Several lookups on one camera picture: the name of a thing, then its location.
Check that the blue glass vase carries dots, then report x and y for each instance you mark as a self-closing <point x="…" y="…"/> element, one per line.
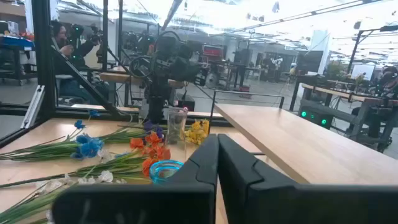
<point x="164" y="171"/>

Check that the white artificial flower bunch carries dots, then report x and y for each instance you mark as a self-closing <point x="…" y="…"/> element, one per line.
<point x="105" y="176"/>

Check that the orange artificial flower bunch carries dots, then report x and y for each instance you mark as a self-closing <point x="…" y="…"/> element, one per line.
<point x="154" y="140"/>

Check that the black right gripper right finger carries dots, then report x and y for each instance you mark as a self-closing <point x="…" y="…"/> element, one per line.
<point x="295" y="205"/>

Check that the background wooden workbench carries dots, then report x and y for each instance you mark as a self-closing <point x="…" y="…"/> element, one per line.
<point x="335" y="91"/>

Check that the silver aluminium bracket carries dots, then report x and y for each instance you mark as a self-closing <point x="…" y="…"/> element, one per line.
<point x="32" y="107"/>

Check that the purple artificial flower bunch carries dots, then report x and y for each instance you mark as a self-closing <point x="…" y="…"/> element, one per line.
<point x="154" y="127"/>

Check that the yellow artificial flower bunch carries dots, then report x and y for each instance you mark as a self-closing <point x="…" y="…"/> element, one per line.
<point x="197" y="132"/>

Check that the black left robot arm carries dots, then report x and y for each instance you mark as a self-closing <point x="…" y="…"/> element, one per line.
<point x="164" y="62"/>

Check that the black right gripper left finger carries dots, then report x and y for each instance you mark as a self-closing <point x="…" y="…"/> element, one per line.
<point x="140" y="205"/>

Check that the clear glass vase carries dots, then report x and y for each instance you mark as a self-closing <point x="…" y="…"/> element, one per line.
<point x="176" y="124"/>

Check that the blue artificial flower bunch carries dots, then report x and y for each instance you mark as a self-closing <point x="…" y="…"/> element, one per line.
<point x="88" y="147"/>

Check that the person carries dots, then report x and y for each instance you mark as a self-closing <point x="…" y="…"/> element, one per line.
<point x="66" y="56"/>

